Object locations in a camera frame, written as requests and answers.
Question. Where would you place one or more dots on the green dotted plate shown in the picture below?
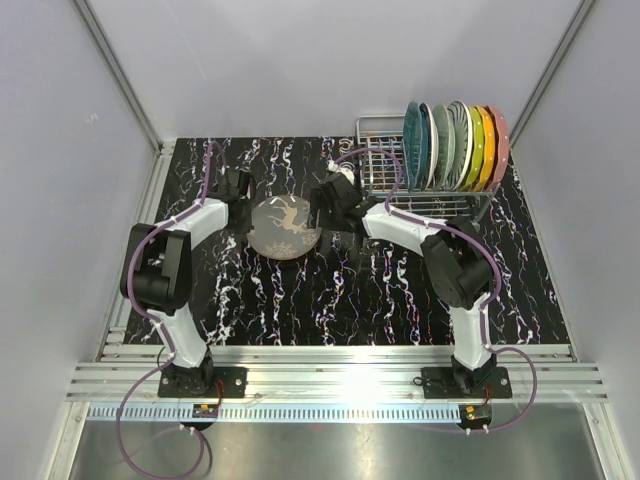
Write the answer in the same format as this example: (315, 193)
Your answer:
(478, 148)

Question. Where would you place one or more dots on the left small circuit board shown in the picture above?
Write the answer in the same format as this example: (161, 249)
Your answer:
(205, 411)

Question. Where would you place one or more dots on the left aluminium frame post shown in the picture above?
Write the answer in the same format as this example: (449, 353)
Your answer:
(110, 59)

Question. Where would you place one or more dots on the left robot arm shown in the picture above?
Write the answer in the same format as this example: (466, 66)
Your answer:
(158, 279)

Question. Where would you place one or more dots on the orange dotted plate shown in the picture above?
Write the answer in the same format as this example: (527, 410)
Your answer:
(489, 152)

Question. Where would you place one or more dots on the right aluminium frame post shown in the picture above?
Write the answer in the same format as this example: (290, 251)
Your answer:
(552, 67)

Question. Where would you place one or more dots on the mint green plate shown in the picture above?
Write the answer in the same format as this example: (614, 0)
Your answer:
(446, 146)

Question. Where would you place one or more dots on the grey deer plate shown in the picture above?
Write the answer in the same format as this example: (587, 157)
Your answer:
(280, 228)

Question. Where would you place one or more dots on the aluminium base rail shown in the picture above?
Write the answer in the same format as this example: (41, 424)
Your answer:
(327, 385)

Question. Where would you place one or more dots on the pink dotted plate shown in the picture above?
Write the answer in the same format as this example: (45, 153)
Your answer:
(502, 147)

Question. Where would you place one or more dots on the teal scalloped plate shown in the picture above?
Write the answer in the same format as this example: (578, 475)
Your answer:
(416, 145)

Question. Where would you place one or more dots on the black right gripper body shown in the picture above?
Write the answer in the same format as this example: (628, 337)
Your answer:
(329, 215)

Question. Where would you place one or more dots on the aluminium frame post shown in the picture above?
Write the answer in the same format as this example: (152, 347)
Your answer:
(110, 59)
(552, 67)

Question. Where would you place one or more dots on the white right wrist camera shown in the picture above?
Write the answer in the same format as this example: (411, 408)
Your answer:
(347, 169)

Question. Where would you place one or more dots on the black marble pattern mat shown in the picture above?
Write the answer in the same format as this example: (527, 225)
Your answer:
(343, 292)

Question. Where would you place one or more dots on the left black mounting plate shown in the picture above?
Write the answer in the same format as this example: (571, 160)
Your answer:
(226, 381)

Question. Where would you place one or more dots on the black mounting plate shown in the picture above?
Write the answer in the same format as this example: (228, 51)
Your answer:
(226, 381)
(439, 383)

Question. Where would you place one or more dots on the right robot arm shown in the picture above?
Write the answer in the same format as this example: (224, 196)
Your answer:
(462, 272)

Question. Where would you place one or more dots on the right small circuit board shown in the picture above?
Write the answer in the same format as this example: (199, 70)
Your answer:
(477, 413)

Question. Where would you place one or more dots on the small circuit board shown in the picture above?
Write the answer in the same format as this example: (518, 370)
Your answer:
(205, 411)
(477, 413)

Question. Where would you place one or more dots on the white blue striped plate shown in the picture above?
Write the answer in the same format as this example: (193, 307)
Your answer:
(463, 143)

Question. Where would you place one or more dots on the metal dish rack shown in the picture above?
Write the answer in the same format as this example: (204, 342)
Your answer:
(381, 135)

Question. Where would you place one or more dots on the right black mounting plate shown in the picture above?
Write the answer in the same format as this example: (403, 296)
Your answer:
(439, 383)

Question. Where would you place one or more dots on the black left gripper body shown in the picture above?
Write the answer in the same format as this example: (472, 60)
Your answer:
(245, 225)

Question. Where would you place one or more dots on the teal lettered plate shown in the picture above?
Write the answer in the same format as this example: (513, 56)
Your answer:
(433, 146)

